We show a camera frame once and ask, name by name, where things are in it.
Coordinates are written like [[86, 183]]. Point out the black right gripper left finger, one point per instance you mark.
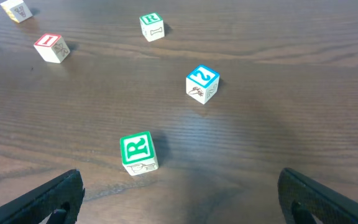
[[59, 199]]

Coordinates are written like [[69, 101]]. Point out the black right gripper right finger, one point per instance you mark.
[[304, 200]]

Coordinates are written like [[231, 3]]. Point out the red letter I block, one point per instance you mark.
[[52, 48]]

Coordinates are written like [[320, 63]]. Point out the green R block near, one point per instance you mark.
[[138, 153]]

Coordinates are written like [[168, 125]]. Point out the green r block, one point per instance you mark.
[[152, 26], [138, 153]]

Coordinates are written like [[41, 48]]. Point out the blue number 2 block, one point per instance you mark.
[[202, 83]]

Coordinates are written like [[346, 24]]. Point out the green R block far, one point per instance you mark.
[[152, 26]]

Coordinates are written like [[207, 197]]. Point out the yellow picture block far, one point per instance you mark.
[[17, 10]]

